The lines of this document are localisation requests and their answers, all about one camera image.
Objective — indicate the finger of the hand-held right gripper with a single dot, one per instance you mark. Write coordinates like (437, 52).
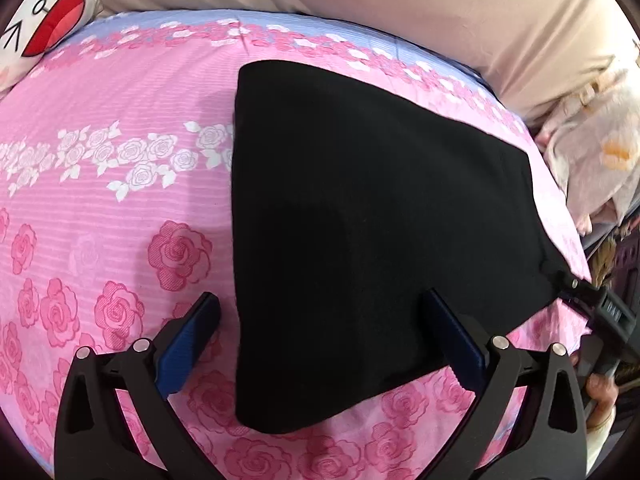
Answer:
(575, 285)

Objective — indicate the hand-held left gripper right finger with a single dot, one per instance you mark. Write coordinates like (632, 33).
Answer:
(447, 332)

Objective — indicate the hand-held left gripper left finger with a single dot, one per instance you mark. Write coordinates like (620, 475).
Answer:
(192, 332)

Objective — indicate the black pants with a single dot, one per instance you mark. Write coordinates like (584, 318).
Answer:
(360, 210)

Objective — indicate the person's right hand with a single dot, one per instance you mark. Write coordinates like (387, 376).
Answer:
(600, 400)

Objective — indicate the pink floral bed sheet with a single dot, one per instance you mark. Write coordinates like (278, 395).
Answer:
(125, 240)

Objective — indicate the orange flower print cloth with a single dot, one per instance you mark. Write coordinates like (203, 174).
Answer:
(595, 160)

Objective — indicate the beige quilt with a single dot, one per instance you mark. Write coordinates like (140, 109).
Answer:
(400, 15)

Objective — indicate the cartoon face pillow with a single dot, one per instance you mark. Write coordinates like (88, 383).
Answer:
(45, 15)

